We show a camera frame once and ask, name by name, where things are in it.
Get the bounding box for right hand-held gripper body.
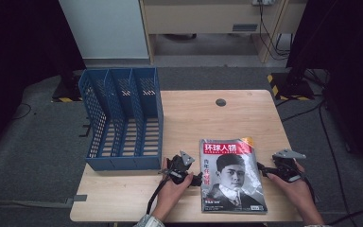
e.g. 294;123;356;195
272;148;306;183

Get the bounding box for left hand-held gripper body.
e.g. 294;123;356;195
159;150;197;186

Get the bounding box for magazine with portrait cover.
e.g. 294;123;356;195
199;136;268;215

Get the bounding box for blue plastic file rack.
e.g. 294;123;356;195
78;66;164;172

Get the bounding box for person's right hand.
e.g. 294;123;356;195
266;160;318;218

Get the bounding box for person's left hand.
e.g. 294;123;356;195
150;157;195;221

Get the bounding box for stand base with hazard tape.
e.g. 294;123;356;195
51;74;85;103
266;71;316;102

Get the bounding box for grey tape strip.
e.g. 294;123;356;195
65;194;89;204

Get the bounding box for dark curtain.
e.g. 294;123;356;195
285;0;363;183
0;0;87;165

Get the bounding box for beige wooden desk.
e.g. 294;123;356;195
138;0;308;64

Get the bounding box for white cabinet panel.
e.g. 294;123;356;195
59;0;150;61

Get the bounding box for white power strip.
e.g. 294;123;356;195
252;0;277;7

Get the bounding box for long black floor cable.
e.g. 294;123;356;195
317;102;358;227

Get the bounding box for thick black floor cable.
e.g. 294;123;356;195
326;207;363;227

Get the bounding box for black hanging cables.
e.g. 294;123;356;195
257;3;293;61

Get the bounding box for thin black floor cable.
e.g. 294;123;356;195
11;102;33;121

